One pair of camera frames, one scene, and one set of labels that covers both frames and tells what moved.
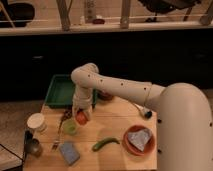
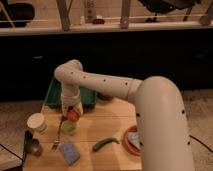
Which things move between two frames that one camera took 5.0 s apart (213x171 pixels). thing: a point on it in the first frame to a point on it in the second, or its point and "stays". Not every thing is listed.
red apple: [81, 117] to [73, 116]
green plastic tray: [60, 92] stays
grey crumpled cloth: [139, 137] stays
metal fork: [56, 143] stays
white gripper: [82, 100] to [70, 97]
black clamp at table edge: [28, 141] stays
